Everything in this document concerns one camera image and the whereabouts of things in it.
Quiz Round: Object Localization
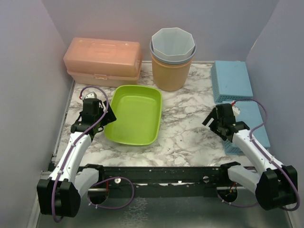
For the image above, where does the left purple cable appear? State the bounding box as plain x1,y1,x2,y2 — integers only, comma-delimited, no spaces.
51,85,135,223

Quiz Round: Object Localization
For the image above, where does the white faceted bin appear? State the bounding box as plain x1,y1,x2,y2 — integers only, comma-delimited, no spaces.
152,28,196,62

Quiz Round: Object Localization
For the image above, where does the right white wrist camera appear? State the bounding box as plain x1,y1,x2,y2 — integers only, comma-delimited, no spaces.
232,104,240,117

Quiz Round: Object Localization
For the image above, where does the orange plastic toolbox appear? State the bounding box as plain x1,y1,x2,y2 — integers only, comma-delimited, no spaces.
64,38,142,87

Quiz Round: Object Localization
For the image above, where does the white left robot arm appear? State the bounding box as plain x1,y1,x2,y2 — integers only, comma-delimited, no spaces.
37,98,116,218

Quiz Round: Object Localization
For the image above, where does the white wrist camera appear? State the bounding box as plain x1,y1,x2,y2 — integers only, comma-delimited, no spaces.
81,92,97,100
232,104,240,117

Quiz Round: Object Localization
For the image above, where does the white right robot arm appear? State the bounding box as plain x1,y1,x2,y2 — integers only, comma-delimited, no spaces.
202,103,301,211

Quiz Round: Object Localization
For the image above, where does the green plastic tray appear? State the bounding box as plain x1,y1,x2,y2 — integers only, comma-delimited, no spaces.
104,85,162,146

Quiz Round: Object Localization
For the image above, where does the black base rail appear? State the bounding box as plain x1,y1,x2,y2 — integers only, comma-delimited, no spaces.
86,164,233,199

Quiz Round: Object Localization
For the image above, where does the orange round bin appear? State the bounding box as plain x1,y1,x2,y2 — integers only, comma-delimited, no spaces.
151,55,193,92

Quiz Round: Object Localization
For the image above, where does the large blue perforated basket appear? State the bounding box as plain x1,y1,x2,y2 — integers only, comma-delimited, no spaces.
210,60,253,103

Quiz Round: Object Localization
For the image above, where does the blue-grey round bin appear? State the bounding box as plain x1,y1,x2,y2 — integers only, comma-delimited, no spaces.
149,40,197,65

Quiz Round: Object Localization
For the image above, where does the small blue perforated basket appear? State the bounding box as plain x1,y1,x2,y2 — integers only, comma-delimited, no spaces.
223,99,271,156

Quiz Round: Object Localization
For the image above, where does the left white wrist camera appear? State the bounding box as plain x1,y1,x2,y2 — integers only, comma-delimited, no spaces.
81,92,97,100

